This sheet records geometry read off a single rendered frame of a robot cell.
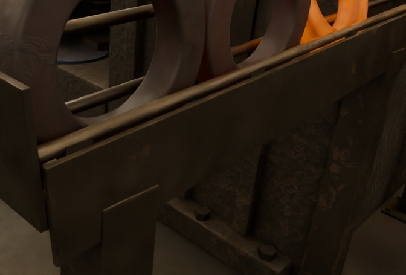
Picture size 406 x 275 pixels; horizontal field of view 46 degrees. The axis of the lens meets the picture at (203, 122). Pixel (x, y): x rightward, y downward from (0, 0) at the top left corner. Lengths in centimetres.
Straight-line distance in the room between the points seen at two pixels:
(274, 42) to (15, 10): 32
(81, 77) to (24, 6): 129
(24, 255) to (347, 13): 89
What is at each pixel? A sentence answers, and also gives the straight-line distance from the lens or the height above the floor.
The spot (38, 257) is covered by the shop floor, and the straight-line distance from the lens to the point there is 122.
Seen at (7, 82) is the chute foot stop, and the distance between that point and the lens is 31.
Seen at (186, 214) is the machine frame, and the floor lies 7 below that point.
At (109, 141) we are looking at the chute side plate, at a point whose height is 62.
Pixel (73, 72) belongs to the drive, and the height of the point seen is 25.
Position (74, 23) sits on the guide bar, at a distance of 41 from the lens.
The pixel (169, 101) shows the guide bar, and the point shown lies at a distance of 39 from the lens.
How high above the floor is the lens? 78
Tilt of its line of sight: 24 degrees down
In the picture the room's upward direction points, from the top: 7 degrees clockwise
